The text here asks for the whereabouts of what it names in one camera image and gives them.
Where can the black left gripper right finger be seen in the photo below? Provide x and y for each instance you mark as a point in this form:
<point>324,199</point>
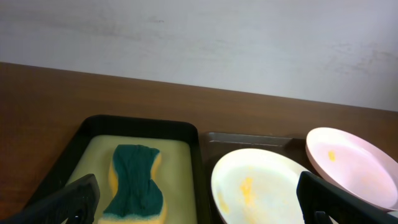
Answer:
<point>322,202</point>

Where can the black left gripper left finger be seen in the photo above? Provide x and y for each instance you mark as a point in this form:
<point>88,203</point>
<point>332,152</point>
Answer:
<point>76,203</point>

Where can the pink plate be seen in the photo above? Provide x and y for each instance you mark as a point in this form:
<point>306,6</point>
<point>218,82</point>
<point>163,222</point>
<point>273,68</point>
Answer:
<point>354,165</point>

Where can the green yellow scrub sponge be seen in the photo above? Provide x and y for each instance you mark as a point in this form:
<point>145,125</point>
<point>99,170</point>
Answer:
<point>136,198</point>

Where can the cream white plate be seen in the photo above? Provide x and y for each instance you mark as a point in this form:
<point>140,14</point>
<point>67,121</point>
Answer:
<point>256,186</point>

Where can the black sponge tray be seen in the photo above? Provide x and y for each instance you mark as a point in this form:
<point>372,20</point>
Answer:
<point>131,127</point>

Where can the dark brown serving tray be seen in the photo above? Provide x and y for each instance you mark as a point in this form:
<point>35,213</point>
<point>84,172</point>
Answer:
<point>215,145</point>

